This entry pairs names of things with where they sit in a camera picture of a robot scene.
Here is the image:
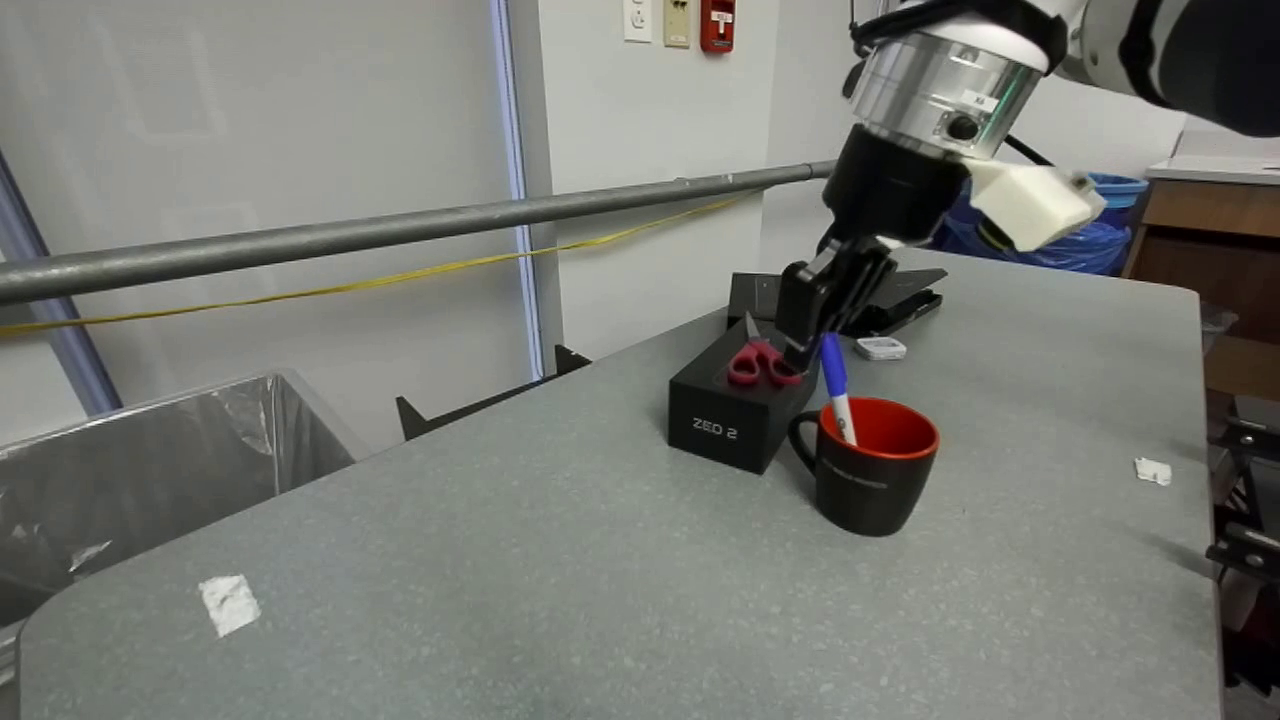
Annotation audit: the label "yellow cord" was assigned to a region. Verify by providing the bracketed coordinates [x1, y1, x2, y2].
[0, 195, 752, 345]

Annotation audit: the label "black cardboard box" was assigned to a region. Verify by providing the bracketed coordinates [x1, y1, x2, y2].
[664, 332, 819, 481]

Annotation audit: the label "black equipment frame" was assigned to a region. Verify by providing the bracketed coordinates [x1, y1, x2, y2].
[1200, 392, 1280, 697]

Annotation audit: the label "white tape square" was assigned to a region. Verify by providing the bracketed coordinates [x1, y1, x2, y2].
[196, 570, 268, 638]

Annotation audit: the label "black cup red inside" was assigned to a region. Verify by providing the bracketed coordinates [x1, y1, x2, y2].
[785, 392, 944, 538]

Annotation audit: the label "red handled scissors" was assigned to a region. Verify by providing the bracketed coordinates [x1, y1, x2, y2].
[723, 309, 811, 394]

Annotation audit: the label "blue handled utensil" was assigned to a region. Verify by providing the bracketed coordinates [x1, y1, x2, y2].
[815, 326, 865, 453]

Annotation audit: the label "white wall switch plate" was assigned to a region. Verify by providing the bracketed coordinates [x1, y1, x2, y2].
[620, 0, 659, 48]

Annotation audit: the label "grey metal rail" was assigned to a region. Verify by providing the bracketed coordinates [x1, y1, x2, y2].
[0, 155, 840, 309]

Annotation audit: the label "blue plastic bag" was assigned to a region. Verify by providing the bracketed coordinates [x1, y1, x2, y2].
[930, 166, 1153, 279]

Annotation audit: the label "blue slanted bar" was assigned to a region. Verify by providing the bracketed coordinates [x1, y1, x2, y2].
[0, 151, 129, 420]

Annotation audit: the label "beige wall plate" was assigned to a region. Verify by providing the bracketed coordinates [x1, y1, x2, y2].
[659, 0, 696, 50]

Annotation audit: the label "red fire alarm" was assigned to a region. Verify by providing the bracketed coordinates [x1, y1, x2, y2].
[696, 0, 739, 59]

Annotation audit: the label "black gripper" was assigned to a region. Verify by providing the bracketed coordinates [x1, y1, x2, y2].
[778, 121, 975, 358]

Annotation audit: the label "blue vertical pole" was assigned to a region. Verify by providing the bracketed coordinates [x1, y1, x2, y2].
[485, 0, 553, 384]

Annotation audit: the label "brown wooden desk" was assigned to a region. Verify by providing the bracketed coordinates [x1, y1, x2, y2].
[1120, 165, 1280, 405]

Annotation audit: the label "small white labelled pad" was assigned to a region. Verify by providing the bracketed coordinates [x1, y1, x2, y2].
[851, 332, 912, 362]

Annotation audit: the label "grey metal bin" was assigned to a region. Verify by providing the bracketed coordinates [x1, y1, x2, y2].
[0, 369, 361, 633]

